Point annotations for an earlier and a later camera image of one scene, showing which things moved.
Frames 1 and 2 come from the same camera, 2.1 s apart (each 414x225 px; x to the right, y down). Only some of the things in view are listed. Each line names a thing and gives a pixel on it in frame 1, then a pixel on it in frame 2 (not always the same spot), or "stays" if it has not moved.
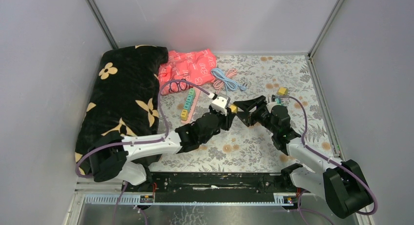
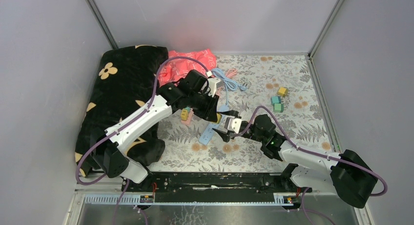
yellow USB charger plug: (184, 114) stays
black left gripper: (226, 120) to (209, 112)
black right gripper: (247, 117) to (225, 136)
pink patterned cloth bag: (197, 67) stays
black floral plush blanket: (123, 97) stays
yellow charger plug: (282, 91) stays
